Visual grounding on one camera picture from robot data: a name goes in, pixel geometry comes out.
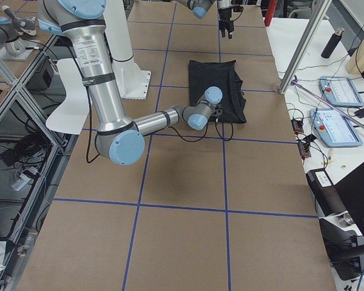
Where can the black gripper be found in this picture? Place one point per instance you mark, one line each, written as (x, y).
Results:
(224, 13)

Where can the black printed t-shirt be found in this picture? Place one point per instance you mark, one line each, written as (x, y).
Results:
(219, 84)

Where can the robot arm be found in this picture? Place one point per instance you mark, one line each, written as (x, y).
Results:
(201, 7)
(89, 26)

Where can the red cylinder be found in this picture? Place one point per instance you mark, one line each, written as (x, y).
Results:
(270, 12)

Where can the black water bottle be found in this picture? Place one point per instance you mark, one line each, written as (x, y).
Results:
(332, 43)

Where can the far blue teach pendant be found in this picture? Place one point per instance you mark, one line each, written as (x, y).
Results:
(340, 91)

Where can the blue teach pendant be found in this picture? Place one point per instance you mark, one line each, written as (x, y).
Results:
(340, 91)
(333, 129)

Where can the near blue teach pendant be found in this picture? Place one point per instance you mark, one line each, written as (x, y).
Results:
(333, 129)

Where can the white plastic chair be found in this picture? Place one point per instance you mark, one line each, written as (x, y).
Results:
(70, 116)

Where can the black monitor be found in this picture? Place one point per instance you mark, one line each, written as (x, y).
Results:
(351, 193)

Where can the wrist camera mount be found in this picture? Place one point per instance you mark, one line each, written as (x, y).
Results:
(218, 111)

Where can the aluminium frame post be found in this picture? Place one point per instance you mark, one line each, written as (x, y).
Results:
(304, 43)

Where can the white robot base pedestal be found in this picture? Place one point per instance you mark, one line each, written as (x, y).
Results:
(131, 80)

